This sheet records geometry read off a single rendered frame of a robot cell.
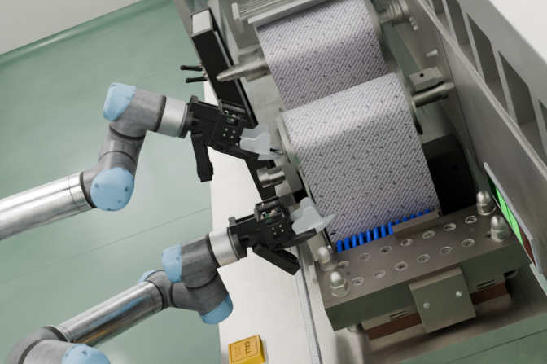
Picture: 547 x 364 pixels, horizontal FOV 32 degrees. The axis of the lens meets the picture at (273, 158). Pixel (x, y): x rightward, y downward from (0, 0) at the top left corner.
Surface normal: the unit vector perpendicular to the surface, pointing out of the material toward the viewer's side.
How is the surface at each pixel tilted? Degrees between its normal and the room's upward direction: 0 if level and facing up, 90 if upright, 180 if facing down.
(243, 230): 90
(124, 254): 0
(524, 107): 90
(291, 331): 0
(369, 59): 92
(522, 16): 0
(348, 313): 90
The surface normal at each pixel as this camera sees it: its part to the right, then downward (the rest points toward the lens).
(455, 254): -0.34, -0.82
